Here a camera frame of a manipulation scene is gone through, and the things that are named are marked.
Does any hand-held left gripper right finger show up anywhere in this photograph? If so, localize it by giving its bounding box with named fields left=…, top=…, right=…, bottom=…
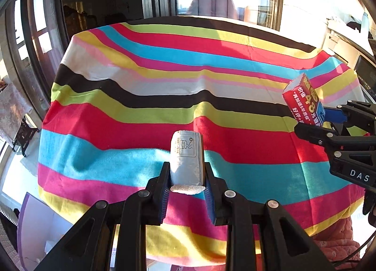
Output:
left=203, top=162, right=335, bottom=271

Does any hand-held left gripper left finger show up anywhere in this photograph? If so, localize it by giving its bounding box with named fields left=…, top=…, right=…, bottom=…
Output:
left=34, top=162, right=171, bottom=271

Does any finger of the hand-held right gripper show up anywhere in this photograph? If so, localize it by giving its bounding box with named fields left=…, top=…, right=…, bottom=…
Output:
left=322, top=101, right=376, bottom=135
left=294, top=124, right=376, bottom=154

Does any white tissue packet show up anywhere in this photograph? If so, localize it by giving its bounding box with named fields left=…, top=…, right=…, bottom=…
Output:
left=170, top=130, right=206, bottom=194

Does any red tissue packet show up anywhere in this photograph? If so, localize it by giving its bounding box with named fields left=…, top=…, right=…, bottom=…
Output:
left=282, top=72, right=326, bottom=127

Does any purple edged cardboard box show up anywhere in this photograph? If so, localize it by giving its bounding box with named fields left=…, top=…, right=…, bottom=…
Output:
left=16, top=191, right=118, bottom=271

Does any dark monitor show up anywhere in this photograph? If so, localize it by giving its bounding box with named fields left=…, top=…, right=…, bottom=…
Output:
left=354, top=55, right=376, bottom=99

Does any person's pink quilted clothing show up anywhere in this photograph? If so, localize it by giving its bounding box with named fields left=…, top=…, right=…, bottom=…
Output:
left=305, top=215, right=368, bottom=263

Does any striped colourful tablecloth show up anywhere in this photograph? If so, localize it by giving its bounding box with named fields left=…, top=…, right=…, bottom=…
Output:
left=38, top=16, right=371, bottom=266

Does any table with floral cloth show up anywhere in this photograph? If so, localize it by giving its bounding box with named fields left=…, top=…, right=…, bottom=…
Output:
left=0, top=81, right=40, bottom=158

